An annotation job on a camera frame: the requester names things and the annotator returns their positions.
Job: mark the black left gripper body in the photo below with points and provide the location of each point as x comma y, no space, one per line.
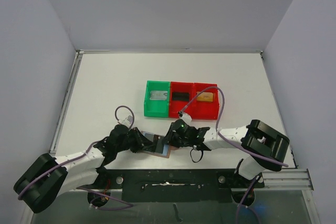
121,147

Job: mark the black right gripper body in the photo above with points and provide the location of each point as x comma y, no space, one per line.
169,137

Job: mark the brown leather card holder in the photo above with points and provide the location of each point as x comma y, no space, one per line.
167,151

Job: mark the black card with chip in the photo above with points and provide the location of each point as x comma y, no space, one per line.
159,148

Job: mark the gold card with stripe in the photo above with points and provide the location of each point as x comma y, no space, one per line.
205,97

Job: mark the silver grey card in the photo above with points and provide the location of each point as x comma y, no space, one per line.
158,95

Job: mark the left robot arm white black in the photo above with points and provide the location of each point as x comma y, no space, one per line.
49,177

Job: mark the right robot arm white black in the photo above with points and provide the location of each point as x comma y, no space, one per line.
265,146

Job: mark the red plastic middle bin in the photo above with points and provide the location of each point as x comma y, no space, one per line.
177,106

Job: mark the red plastic bin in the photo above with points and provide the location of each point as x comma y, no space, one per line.
177,106
206,110

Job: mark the green plastic bin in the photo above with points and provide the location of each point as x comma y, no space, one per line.
156,109

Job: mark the red plastic right bin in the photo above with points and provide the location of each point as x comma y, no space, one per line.
206,110

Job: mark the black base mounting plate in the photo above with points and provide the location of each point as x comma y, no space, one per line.
135,194

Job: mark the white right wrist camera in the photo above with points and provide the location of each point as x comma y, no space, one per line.
184,116

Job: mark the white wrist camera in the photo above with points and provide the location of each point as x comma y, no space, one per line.
128,121
184,116

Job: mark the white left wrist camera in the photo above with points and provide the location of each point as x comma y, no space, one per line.
128,121

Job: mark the aluminium left rail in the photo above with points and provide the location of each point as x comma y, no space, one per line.
66,102

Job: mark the aluminium rail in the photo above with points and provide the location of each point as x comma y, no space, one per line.
66,102
287,179

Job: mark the aluminium front rail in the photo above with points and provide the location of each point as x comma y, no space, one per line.
287,179

